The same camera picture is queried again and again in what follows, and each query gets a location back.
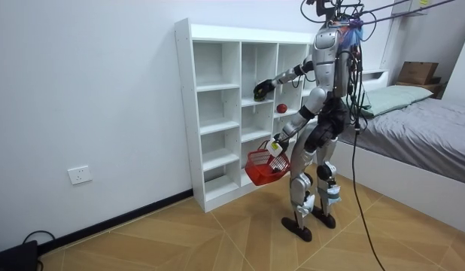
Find black flat device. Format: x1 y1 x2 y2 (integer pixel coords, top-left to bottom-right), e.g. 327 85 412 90
0 240 40 271

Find white wall fixture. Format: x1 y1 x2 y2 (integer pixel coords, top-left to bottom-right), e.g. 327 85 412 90
390 0 433 17

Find white wall socket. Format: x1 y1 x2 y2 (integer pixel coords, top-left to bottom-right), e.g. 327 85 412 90
67 165 93 186

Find thin black looped cable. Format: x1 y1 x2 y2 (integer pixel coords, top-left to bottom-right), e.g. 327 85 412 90
21 230 57 271

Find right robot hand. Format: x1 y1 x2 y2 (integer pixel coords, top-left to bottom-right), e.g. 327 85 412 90
253 78 276 99

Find robot body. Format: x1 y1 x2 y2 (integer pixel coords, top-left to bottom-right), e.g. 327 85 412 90
300 0 369 133

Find black floor cable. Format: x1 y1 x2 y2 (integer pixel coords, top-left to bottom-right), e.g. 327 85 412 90
350 122 387 271

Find white cubby shelf unit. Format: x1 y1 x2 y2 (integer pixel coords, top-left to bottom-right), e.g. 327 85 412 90
174 17 321 213

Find red plastic basket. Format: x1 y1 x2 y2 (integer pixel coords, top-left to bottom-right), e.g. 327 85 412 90
244 139 292 187

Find green pillow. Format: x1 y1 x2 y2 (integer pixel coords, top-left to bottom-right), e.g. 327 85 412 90
344 84 434 119

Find brown cardboard box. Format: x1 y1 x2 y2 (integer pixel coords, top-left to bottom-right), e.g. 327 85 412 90
397 61 440 87

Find grey bed with white frame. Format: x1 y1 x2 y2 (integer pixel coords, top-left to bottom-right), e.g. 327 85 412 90
311 69 465 237

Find cable bundle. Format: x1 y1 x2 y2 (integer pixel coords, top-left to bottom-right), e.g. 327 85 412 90
351 0 456 26

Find robot legs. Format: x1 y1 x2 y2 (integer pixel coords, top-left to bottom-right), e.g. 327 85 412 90
281 108 348 243

